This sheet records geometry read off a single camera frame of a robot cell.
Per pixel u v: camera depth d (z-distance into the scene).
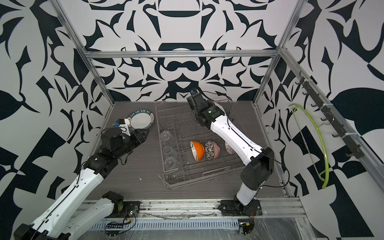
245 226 0.71
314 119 0.66
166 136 0.87
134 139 0.65
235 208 0.67
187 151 0.92
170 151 0.82
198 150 0.83
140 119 1.08
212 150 0.91
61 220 0.41
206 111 0.54
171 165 0.76
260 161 0.44
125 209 0.72
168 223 0.68
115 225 0.73
